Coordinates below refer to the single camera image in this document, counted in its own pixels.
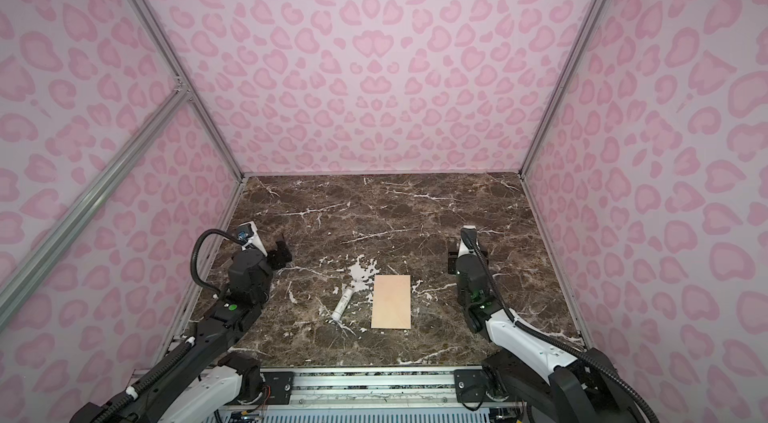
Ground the peach paper envelope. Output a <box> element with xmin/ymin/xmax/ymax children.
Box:
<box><xmin>371</xmin><ymin>275</ymin><xmax>411</xmax><ymax>330</ymax></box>

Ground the white glue stick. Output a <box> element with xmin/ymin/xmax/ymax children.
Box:
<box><xmin>331</xmin><ymin>286</ymin><xmax>355</xmax><ymax>322</ymax></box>

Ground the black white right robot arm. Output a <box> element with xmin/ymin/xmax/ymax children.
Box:
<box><xmin>448</xmin><ymin>247</ymin><xmax>658</xmax><ymax>422</ymax></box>

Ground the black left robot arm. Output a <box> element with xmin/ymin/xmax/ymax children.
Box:
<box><xmin>72</xmin><ymin>222</ymin><xmax>293</xmax><ymax>422</ymax></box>

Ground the left diagonal aluminium strut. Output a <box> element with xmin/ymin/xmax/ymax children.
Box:
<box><xmin>1</xmin><ymin>84</ymin><xmax>188</xmax><ymax>328</ymax></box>

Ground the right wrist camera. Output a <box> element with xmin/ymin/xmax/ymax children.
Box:
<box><xmin>458</xmin><ymin>225</ymin><xmax>481</xmax><ymax>257</ymax></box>

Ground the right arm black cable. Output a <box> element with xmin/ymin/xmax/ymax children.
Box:
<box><xmin>461</xmin><ymin>230</ymin><xmax>661</xmax><ymax>423</ymax></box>

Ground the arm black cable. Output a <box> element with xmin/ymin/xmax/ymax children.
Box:
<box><xmin>104</xmin><ymin>228</ymin><xmax>247</xmax><ymax>423</ymax></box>
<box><xmin>461</xmin><ymin>230</ymin><xmax>661</xmax><ymax>423</ymax></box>

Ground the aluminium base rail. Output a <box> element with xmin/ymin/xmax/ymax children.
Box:
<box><xmin>128</xmin><ymin>366</ymin><xmax>637</xmax><ymax>423</ymax></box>

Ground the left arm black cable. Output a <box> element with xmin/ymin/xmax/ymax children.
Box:
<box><xmin>104</xmin><ymin>228</ymin><xmax>247</xmax><ymax>423</ymax></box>

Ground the left corner aluminium post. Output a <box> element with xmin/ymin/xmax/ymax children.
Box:
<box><xmin>127</xmin><ymin>0</ymin><xmax>247</xmax><ymax>183</ymax></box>

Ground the corner aluminium post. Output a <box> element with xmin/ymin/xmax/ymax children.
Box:
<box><xmin>127</xmin><ymin>0</ymin><xmax>247</xmax><ymax>183</ymax></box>
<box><xmin>518</xmin><ymin>0</ymin><xmax>611</xmax><ymax>181</ymax></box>

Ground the right corner aluminium post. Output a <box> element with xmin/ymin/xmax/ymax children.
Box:
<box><xmin>518</xmin><ymin>0</ymin><xmax>611</xmax><ymax>181</ymax></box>

